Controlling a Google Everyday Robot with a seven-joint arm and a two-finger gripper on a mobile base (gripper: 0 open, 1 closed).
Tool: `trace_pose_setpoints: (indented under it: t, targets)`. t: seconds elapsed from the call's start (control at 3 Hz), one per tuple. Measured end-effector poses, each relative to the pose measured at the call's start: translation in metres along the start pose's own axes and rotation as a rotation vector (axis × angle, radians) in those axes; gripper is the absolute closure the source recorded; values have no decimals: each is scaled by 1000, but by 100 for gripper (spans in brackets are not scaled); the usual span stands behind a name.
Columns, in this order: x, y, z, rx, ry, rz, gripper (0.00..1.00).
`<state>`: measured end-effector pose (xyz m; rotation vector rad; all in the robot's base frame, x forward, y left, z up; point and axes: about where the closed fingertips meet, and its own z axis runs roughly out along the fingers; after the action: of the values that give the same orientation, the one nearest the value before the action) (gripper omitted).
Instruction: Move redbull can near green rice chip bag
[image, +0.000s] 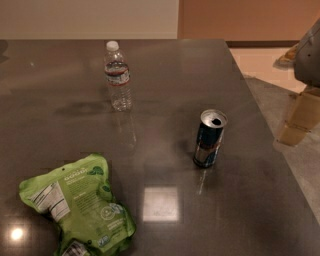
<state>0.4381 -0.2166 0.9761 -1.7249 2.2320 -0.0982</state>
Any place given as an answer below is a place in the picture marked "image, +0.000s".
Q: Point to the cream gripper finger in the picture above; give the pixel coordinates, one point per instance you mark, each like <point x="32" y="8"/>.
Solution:
<point x="301" y="115"/>

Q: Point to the blue silver redbull can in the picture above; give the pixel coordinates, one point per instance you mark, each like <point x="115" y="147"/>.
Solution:
<point x="209" y="137"/>

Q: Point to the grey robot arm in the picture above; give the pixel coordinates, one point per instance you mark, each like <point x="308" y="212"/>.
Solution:
<point x="307" y="59"/>

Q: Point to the green rice chip bag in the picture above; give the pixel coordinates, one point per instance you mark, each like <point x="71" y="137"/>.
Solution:
<point x="78" y="198"/>

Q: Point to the clear plastic water bottle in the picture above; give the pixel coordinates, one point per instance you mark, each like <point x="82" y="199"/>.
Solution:
<point x="117" y="75"/>

